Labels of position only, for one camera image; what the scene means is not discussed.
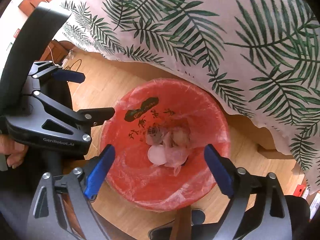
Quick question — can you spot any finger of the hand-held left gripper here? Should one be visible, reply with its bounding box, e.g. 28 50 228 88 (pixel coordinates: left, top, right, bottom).
32 91 116 128
27 60 86 84

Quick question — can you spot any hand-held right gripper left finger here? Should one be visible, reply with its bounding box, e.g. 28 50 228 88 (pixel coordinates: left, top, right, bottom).
32 144 116 240

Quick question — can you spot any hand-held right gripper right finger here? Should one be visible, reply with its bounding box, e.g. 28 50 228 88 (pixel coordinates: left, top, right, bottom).
204 144 293 240

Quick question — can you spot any red trash bin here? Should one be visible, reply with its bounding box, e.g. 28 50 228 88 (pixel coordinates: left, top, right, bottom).
100 78 231 209

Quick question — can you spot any white plastic bag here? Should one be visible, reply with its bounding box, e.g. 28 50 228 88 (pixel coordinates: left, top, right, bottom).
146 127 191 176

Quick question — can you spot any white round lid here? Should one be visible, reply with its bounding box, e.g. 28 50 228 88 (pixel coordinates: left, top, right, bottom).
147 145 167 166

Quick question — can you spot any person's left hand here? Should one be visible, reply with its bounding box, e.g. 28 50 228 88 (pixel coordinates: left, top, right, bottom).
0 134 28 169

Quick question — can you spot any white power strip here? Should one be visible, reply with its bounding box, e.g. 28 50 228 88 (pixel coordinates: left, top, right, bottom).
63 51 75 65

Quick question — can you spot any grey shoe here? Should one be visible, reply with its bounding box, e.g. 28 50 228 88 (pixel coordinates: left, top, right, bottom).
191 209 207 226
148 219 176 240

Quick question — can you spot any black curved panel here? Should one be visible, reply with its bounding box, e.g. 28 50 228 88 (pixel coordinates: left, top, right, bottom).
0 5 73 110

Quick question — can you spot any red flat box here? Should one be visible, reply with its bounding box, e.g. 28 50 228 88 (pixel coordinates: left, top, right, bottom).
292 184 310 198

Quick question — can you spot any person's leg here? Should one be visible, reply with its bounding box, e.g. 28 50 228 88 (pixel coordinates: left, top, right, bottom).
284 194 312 240

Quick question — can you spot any leaf print duvet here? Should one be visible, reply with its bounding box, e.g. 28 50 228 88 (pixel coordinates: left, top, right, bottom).
60 0 320 195

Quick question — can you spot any black cable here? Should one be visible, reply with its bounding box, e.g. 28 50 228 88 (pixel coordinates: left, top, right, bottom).
66 58 85 72

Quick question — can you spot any white cable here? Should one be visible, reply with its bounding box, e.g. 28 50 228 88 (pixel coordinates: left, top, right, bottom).
48 42 57 65

